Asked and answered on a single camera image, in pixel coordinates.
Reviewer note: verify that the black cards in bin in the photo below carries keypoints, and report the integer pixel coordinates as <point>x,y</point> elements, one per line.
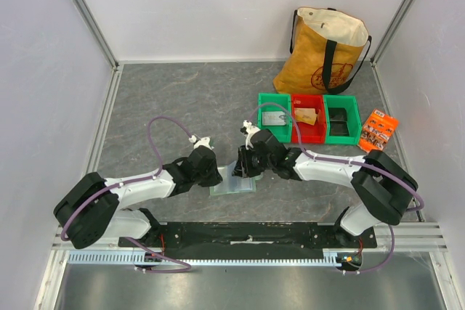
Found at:
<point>337,118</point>

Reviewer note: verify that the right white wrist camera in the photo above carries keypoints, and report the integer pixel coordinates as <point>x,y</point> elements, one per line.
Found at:
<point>249,129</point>

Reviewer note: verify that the red bin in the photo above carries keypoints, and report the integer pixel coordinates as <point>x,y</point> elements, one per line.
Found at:
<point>309,134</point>

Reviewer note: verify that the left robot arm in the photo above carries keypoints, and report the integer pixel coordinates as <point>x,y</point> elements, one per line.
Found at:
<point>96,207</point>

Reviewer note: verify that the orange packet box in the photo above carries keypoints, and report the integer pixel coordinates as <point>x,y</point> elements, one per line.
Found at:
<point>377,131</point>

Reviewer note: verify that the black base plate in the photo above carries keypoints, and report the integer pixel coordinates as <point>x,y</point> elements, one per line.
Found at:
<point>182,236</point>

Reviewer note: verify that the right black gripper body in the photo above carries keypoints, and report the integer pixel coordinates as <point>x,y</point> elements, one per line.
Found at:
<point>242,165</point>

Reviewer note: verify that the brown cards in bin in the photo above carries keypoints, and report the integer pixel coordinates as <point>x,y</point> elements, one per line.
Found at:
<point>308,116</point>

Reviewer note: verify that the grey cable duct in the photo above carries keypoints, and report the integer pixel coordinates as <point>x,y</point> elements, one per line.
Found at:
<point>141,258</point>

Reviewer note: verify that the green bin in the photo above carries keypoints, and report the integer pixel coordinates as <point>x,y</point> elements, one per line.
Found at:
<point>277,102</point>
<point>349,103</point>

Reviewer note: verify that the right green bin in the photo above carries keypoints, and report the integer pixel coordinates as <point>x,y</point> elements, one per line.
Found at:
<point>349,103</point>

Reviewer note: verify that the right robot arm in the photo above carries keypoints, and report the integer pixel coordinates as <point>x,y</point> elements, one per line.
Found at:
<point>384,188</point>

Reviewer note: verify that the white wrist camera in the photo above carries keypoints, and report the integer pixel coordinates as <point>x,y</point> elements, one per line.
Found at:
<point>197,142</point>
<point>249,129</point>

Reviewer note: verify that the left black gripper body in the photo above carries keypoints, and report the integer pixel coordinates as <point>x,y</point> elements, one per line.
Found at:
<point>208,178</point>

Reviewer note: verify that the left green bin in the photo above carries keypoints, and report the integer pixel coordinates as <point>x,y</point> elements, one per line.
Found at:
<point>277,102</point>

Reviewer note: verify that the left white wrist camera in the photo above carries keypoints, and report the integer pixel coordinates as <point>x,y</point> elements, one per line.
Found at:
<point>197,142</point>

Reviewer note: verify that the aluminium frame rail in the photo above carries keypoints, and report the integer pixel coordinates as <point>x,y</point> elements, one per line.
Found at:
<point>406,236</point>

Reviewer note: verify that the light green card holder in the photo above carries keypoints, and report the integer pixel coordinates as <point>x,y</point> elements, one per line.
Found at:
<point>233,184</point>

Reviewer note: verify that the yellow tote bag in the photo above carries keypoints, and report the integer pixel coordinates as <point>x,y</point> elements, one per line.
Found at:
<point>324,49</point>

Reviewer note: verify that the silver cards in bin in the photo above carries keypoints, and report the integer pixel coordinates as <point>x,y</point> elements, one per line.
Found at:
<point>274,118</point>

